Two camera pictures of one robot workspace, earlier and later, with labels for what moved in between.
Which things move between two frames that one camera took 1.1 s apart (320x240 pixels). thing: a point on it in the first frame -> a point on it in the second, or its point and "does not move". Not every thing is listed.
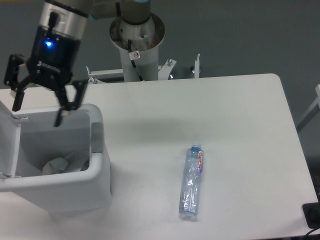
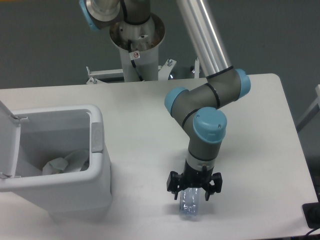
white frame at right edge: (315, 108) does not move
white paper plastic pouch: (71, 163) does not move
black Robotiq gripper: (51, 59) -> (192, 178)
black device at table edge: (312, 213) does not move
